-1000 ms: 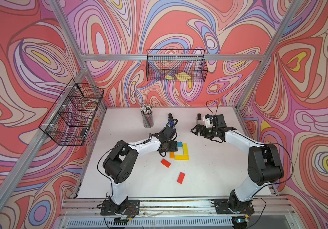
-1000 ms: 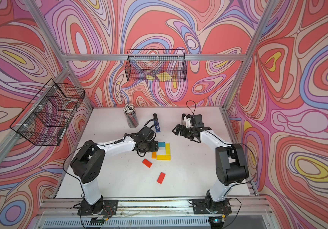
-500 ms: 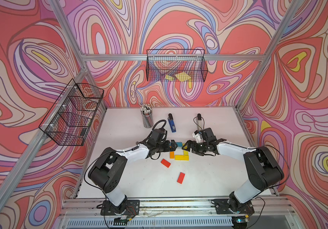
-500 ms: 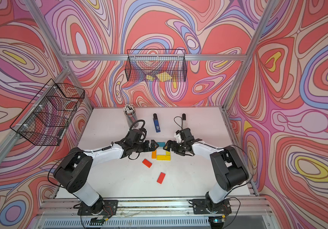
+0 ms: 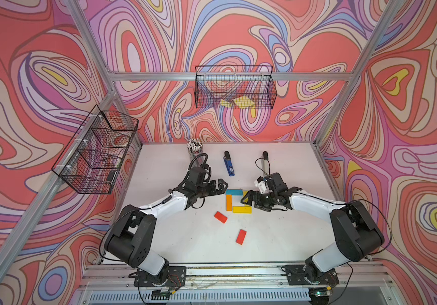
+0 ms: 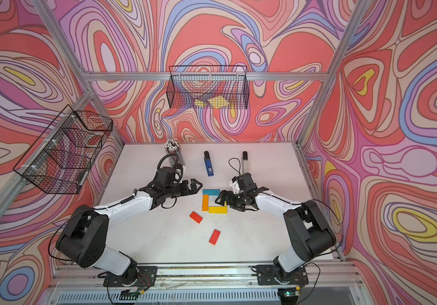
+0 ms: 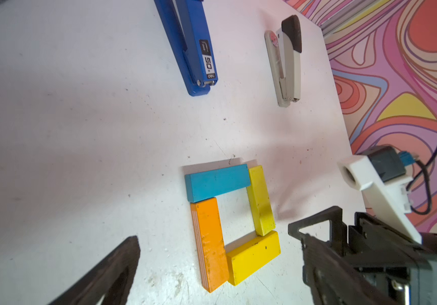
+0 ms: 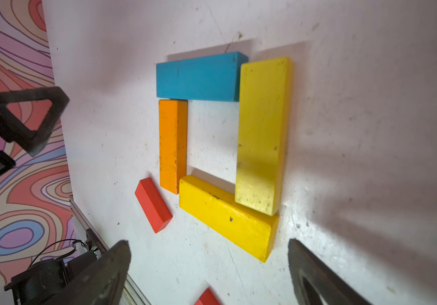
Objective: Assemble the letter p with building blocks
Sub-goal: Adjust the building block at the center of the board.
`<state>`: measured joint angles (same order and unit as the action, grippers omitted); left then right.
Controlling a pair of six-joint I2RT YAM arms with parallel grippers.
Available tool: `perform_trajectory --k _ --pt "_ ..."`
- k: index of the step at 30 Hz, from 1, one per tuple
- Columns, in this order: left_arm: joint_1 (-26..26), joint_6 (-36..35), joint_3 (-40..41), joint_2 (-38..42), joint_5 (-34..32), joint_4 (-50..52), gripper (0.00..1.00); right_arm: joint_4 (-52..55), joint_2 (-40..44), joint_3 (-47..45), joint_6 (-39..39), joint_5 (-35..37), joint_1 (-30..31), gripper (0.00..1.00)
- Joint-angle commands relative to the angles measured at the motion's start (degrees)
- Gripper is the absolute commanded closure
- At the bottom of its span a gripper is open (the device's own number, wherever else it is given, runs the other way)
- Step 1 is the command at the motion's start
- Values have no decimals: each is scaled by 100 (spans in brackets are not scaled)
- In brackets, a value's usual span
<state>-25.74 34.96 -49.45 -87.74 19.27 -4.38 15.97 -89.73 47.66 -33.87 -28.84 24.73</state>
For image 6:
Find yellow sticky notes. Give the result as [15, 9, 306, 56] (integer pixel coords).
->
[194, 95, 229, 109]

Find beige stapler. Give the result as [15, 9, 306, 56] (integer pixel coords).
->
[242, 151, 249, 174]

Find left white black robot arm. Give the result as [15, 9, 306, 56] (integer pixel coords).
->
[56, 165, 203, 287]

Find black wire basket back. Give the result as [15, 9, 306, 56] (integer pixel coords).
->
[166, 64, 250, 109]

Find teal wooden block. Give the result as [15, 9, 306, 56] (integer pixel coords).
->
[203, 189, 221, 196]

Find orange wooden block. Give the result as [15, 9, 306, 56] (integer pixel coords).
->
[201, 194, 209, 212]

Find red wooden block front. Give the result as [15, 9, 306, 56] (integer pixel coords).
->
[209, 230, 221, 245]

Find golden yellow wooden block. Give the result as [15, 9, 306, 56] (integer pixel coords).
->
[208, 206, 227, 214]

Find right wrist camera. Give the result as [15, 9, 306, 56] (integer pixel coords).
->
[230, 178, 241, 194]

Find metal mesh pencil cup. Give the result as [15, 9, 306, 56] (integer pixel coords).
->
[164, 138, 185, 166]

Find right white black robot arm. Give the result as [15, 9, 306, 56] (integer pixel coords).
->
[215, 173, 337, 284]

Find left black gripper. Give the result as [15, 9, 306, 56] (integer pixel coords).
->
[164, 178, 203, 200]

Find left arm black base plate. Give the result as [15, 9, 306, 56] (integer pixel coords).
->
[104, 266, 158, 288]

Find blue stapler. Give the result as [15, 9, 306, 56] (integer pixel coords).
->
[204, 151, 214, 177]

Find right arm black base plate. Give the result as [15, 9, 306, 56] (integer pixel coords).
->
[251, 264, 309, 287]

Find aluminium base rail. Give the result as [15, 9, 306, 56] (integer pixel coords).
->
[41, 260, 373, 304]

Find black wire basket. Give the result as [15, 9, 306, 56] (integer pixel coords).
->
[13, 105, 113, 194]
[166, 64, 250, 109]

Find small red wooden block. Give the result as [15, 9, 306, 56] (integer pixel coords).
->
[189, 212, 203, 224]

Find black wire basket left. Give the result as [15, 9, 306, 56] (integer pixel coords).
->
[13, 105, 113, 194]

